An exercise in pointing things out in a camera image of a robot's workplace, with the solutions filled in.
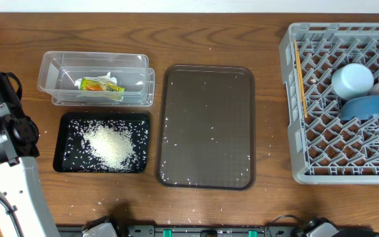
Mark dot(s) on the dark blue plate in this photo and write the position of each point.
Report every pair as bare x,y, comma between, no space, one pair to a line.
363,108

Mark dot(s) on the light blue bowl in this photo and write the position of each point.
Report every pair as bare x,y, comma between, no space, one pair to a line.
352,81

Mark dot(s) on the pile of white rice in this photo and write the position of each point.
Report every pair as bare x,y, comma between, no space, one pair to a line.
110,146

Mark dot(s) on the white tissue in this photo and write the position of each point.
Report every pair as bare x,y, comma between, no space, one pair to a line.
95,83

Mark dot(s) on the yellow green snack wrapper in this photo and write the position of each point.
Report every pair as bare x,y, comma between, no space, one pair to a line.
111,88

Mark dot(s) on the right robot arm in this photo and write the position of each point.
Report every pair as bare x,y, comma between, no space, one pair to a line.
324,228

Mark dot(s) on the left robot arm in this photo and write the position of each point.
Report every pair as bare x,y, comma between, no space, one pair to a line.
23,208

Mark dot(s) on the grey dishwasher rack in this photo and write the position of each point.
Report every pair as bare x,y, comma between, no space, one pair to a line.
323,148

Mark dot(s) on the dark brown serving tray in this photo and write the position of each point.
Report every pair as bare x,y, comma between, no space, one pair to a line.
207,129

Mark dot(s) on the black plastic tray bin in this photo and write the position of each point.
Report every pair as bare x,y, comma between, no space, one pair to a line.
61,148

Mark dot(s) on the clear plastic bin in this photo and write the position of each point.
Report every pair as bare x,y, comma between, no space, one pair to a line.
59,70

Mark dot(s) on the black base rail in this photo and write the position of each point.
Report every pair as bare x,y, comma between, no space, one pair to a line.
107,226

